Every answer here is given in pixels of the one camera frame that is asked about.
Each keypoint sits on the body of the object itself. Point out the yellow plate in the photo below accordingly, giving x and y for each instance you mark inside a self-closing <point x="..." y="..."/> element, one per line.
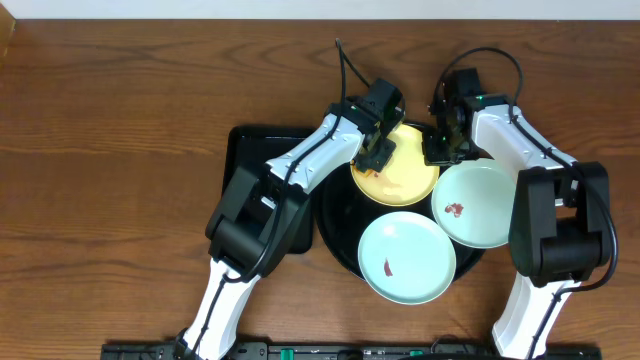
<point x="405" y="179"/>

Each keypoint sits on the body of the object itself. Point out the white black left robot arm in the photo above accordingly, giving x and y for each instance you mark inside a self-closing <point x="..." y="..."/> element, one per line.
<point x="258" y="216"/>

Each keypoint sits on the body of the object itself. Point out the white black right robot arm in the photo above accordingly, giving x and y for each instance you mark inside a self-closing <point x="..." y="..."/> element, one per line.
<point x="561" y="234"/>

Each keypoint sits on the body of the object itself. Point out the black rectangular tray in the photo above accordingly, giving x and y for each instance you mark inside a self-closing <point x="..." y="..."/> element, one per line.
<point x="259" y="143"/>

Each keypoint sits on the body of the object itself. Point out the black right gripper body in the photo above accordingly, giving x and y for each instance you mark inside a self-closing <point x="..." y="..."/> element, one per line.
<point x="443" y="149"/>

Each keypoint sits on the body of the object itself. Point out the mint plate small red stain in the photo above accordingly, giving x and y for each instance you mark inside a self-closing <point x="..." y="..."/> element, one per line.
<point x="406" y="258"/>

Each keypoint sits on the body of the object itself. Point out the mint plate large red stain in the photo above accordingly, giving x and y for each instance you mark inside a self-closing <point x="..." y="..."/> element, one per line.
<point x="473" y="201"/>

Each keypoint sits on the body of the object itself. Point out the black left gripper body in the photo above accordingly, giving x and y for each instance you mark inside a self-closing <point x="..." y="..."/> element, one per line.
<point x="376" y="154"/>

